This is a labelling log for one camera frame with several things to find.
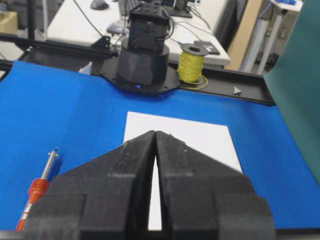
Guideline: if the dark green backdrop sheet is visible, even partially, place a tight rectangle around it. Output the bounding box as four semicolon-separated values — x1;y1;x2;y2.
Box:
264;0;320;180

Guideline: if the orange handled soldering iron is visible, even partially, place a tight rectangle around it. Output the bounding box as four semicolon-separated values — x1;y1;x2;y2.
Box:
16;147;61;232

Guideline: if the white rectangular board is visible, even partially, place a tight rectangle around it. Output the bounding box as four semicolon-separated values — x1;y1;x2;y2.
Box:
123;111;244;231

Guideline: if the yellow wire spool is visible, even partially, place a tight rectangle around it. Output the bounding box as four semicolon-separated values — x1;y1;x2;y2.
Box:
176;43;209;91

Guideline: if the black aluminium frame rail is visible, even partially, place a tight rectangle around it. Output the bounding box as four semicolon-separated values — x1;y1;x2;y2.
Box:
0;33;275;106

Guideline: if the blue table mat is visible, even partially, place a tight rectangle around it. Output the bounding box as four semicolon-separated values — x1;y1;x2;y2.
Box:
0;61;320;230

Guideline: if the white desk in background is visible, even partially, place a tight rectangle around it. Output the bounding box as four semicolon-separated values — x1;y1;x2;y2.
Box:
46;0;231;68

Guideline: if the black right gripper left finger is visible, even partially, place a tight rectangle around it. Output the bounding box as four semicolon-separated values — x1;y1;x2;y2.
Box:
23;130;156;240

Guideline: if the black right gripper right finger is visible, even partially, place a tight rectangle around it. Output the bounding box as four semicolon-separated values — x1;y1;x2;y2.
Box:
156;131;276;240

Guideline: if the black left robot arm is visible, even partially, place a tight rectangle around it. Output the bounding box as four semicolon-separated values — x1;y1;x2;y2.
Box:
90;0;181;96

